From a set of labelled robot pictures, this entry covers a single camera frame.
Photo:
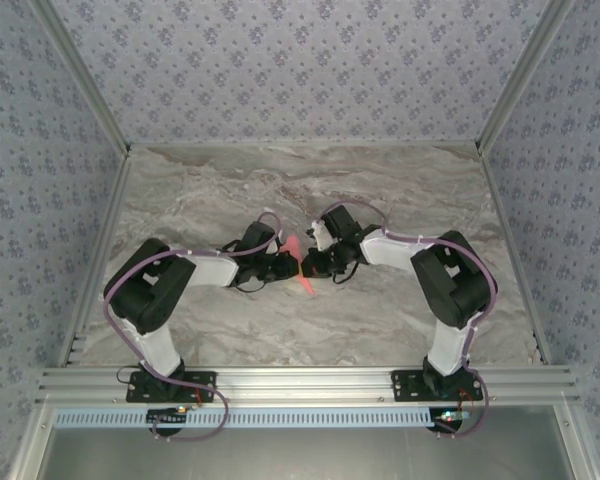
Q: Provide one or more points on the aluminium frame post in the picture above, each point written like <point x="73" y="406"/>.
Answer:
<point x="522" y="75"/>
<point x="86" y="75"/>

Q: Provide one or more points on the aluminium rail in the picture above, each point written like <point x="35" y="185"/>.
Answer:
<point x="105" y="240"/>
<point x="510" y="250"/>

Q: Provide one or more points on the right controller board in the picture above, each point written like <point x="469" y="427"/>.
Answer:
<point x="450" y="417"/>

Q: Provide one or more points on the aluminium left side rail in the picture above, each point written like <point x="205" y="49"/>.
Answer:
<point x="105" y="240"/>

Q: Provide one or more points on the pink paper sheet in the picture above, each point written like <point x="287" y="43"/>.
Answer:
<point x="292" y="247"/>

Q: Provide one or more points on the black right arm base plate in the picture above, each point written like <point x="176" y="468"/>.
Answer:
<point x="410" y="387"/>

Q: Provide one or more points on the controller board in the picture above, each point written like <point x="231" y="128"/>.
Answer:
<point x="450" y="417"/>
<point x="165" y="416"/>

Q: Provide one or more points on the aluminium right frame post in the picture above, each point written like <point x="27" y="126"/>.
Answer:
<point x="522" y="75"/>

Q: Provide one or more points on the left controller board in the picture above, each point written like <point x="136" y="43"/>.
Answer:
<point x="165" y="416"/>

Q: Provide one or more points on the aluminium left frame post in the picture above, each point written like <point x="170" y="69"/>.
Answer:
<point x="86" y="75"/>

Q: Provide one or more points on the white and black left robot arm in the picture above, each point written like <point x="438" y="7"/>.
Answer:
<point x="212" y="270"/>

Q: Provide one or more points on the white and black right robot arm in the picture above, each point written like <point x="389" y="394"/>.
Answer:
<point x="390" y="250"/>

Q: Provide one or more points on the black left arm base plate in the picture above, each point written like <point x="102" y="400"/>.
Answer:
<point x="145" y="392"/>

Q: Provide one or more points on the aluminium mounting beam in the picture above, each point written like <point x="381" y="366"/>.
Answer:
<point x="305" y="385"/>

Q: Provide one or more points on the aluminium right side rail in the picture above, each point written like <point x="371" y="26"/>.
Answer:
<point x="510" y="250"/>

